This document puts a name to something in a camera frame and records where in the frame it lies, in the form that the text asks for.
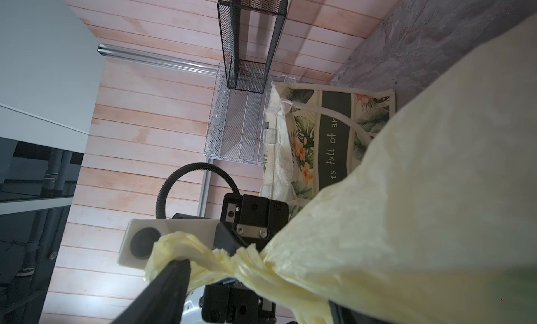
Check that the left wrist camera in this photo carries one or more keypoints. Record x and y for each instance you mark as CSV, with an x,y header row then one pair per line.
x,y
148,242

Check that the cream canvas tote bag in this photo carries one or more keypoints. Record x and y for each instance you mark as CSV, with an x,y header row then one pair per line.
x,y
316,135

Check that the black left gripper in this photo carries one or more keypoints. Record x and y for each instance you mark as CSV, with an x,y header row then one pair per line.
x,y
162,301

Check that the white wire mesh rack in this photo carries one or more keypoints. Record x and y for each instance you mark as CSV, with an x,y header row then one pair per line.
x,y
236,123

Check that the black mesh wall basket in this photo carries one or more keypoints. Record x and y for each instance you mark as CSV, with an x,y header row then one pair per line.
x,y
250,32

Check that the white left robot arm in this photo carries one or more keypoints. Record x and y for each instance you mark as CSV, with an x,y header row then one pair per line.
x,y
188,185

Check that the orange-print plastic grocery bag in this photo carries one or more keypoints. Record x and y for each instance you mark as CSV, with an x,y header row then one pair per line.
x,y
438,223

